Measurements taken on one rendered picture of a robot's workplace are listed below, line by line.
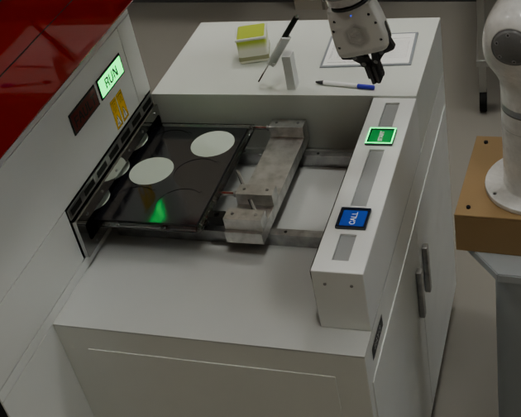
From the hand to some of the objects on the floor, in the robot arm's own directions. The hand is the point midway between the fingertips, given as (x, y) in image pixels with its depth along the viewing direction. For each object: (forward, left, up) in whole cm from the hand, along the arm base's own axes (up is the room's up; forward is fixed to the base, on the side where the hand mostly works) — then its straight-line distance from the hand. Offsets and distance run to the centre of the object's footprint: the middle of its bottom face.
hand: (375, 71), depth 174 cm
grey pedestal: (-40, +1, -112) cm, 119 cm away
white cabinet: (+27, +7, -111) cm, 115 cm away
